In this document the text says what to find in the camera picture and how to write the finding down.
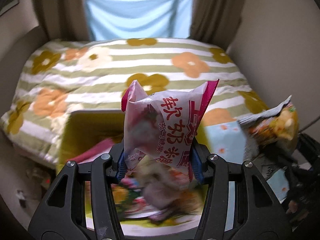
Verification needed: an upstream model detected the brown left curtain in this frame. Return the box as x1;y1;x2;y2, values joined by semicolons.
32;0;89;41

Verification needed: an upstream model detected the pink striped snack bag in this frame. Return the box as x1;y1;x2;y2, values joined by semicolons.
68;138;115;164

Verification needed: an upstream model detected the yellow cardboard box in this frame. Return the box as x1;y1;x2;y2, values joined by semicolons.
56;109;235;238

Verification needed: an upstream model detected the brown curtain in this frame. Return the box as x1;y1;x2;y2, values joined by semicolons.
32;0;89;41
190;0;245;49

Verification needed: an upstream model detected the light blue window cloth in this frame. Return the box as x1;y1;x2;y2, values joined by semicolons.
84;0;194;41

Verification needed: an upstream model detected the striped floral duvet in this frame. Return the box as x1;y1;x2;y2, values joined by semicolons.
1;38;267;166

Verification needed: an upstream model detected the brown right curtain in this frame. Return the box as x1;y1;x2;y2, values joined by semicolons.
190;0;245;49

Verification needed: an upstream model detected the light blue daisy cloth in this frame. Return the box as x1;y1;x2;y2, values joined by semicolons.
203;121;289;202

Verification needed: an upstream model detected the pink white marshmallow bag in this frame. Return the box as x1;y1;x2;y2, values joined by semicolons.
121;80;219;180

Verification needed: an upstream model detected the white speckled corn snack bag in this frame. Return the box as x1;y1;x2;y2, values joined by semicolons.
238;96;299;154

